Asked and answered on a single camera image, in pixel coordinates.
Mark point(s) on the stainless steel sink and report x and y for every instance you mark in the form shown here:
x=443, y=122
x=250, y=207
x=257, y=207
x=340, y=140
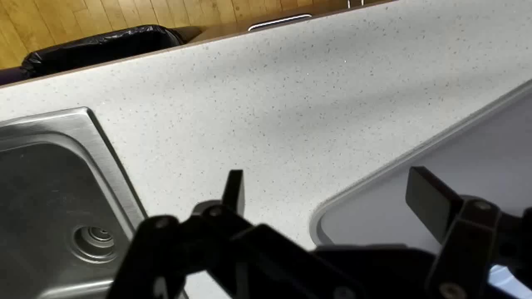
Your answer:
x=51, y=210

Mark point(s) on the grey plastic tray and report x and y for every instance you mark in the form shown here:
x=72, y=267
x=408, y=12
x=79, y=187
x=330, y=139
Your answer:
x=476, y=160

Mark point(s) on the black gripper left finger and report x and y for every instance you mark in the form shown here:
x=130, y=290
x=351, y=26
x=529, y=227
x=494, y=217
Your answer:
x=222, y=238

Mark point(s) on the black trash bag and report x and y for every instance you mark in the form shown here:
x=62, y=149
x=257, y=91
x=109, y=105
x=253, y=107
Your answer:
x=100, y=49

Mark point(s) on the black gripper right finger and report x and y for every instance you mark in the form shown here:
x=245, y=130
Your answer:
x=438, y=205

